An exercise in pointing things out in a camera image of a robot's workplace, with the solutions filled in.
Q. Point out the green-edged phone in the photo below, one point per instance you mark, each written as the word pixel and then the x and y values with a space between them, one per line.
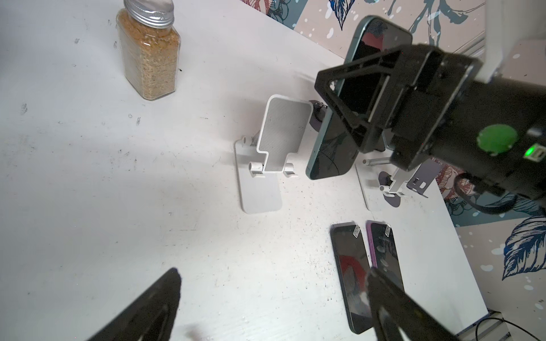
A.
pixel 335 151

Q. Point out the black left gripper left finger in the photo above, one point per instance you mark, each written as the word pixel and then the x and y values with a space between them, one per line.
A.
pixel 151 316

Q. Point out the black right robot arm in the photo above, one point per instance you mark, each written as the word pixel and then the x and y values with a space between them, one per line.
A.
pixel 495 133

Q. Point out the purple phone with sticker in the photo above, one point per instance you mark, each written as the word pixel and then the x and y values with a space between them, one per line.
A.
pixel 384 255

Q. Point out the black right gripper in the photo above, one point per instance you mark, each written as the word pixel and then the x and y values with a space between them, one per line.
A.
pixel 408 89

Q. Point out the dark round stand front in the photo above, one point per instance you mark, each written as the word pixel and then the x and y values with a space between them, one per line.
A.
pixel 417 181

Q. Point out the brown spice glass jar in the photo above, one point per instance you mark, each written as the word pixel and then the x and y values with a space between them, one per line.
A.
pixel 150 46

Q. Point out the black phone with sticker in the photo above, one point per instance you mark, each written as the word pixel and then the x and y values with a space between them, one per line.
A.
pixel 353 266

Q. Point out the dark round stand back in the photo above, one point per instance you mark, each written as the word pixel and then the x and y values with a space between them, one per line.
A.
pixel 318 114

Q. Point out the white stand front centre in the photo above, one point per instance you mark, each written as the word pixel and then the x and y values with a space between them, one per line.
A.
pixel 368 171

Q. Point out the dark round stand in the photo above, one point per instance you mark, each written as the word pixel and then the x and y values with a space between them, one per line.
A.
pixel 417 181
pixel 318 114

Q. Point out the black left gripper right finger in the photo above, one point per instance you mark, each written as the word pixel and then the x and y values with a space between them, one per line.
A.
pixel 395 314

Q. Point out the white stand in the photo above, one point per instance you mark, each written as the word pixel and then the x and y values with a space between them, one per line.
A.
pixel 368 171
pixel 262 157

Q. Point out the white stand back left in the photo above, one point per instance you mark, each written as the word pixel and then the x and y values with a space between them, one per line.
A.
pixel 262 157

